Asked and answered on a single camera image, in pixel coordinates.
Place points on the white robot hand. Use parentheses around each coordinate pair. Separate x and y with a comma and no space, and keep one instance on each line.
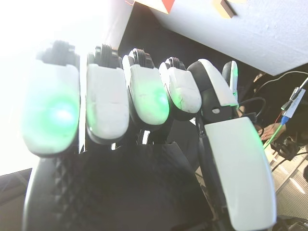
(120,192)

